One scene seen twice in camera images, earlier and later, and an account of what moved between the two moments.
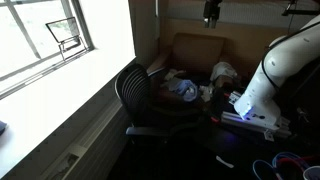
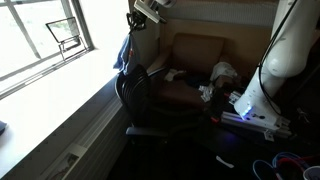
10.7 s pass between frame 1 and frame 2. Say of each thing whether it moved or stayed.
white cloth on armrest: stayed
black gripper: moved
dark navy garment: stayed
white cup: stayed
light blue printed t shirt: moved
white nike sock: stayed
